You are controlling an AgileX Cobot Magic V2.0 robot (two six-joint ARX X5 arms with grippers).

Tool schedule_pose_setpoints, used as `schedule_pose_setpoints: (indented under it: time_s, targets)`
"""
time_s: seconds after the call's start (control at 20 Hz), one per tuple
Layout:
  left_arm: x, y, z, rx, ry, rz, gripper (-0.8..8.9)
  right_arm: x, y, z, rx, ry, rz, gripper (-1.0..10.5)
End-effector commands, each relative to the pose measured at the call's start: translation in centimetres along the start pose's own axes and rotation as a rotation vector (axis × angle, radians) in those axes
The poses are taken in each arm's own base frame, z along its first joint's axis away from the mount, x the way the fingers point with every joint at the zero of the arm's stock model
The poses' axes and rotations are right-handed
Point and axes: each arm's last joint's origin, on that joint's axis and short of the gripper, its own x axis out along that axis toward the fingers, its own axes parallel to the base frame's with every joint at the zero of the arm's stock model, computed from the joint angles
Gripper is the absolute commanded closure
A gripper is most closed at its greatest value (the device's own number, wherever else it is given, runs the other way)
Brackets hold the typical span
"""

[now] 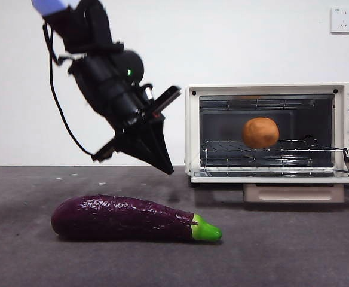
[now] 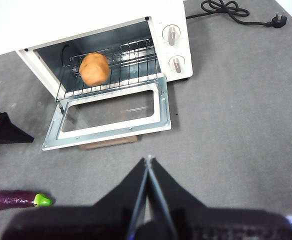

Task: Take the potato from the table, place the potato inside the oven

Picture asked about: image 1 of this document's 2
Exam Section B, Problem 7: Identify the white toaster oven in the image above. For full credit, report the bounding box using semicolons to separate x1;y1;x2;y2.
185;82;349;189

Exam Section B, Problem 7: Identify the metal wire oven rack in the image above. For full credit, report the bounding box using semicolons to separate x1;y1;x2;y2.
200;136;347;153

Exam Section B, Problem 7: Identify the brown potato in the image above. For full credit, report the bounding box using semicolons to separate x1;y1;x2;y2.
241;117;280;149

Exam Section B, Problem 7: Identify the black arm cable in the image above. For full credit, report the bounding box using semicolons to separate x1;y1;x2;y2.
42;20;95;158

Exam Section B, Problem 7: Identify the white wall socket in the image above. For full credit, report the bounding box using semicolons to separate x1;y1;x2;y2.
330;6;349;35

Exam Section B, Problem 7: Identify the purple eggplant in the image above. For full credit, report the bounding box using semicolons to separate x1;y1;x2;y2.
50;194;223;242

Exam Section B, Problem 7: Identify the oven door with beige handle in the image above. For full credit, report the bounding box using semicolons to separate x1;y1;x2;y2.
190;167;349;204

